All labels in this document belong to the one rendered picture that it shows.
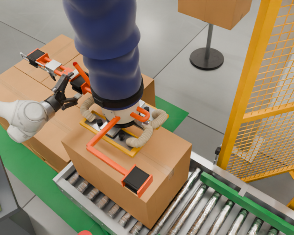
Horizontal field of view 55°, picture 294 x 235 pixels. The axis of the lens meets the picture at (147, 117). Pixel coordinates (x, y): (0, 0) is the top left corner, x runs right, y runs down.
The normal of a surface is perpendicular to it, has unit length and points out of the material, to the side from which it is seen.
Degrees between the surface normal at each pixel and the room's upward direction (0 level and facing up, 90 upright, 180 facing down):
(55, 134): 0
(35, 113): 46
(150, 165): 0
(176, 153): 0
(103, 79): 74
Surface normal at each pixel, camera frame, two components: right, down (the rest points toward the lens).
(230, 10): -0.62, 0.63
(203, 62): -0.06, -0.62
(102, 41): 0.05, 0.84
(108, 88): -0.19, 0.67
